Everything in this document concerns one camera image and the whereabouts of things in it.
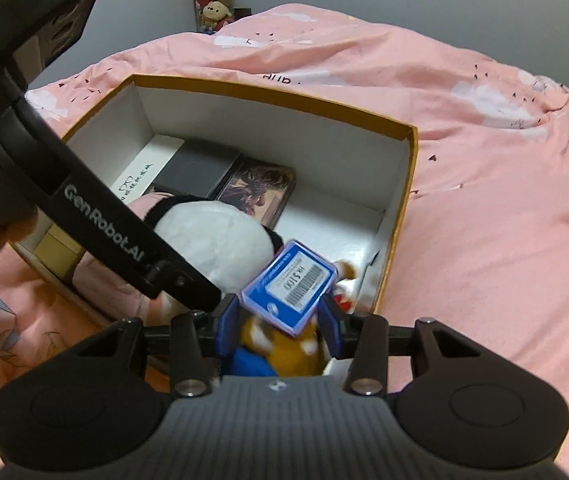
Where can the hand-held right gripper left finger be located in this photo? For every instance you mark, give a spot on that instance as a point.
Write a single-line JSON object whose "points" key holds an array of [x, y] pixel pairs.
{"points": [[227, 332]]}

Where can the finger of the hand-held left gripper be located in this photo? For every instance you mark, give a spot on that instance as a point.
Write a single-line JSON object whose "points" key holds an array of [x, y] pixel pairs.
{"points": [[184, 285]]}

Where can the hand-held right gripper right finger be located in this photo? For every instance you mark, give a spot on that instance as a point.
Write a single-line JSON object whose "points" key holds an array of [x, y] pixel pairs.
{"points": [[330, 335]]}

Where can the black and white panda plush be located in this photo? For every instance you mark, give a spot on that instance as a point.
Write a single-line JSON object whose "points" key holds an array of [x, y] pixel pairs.
{"points": [[214, 240]]}

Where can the blue card pack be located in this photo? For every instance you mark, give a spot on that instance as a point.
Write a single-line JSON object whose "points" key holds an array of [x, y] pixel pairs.
{"points": [[284, 285]]}

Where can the orange-rimmed cardboard box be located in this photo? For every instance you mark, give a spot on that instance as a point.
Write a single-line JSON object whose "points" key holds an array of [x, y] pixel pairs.
{"points": [[264, 125]]}

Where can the orange and blue plush toy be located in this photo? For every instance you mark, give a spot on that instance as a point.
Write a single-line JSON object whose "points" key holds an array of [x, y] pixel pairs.
{"points": [[289, 355]]}

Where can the small beige box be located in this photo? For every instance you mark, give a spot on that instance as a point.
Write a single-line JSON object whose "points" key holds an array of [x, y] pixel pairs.
{"points": [[57, 250]]}

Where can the white printed flat box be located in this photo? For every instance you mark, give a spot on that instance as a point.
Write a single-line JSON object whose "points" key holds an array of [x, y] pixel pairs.
{"points": [[149, 165]]}

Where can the dark grey flat box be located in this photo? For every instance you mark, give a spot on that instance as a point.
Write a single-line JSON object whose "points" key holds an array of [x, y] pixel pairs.
{"points": [[194, 167]]}

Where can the dark illustrated flat box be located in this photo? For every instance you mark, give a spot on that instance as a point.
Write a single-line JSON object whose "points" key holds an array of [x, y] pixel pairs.
{"points": [[259, 190]]}

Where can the pink printed blanket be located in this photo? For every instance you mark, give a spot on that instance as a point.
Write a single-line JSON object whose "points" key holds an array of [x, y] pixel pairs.
{"points": [[489, 210]]}

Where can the cream dog plush toy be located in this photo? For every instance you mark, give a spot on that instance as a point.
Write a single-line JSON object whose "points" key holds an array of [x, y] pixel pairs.
{"points": [[214, 12]]}

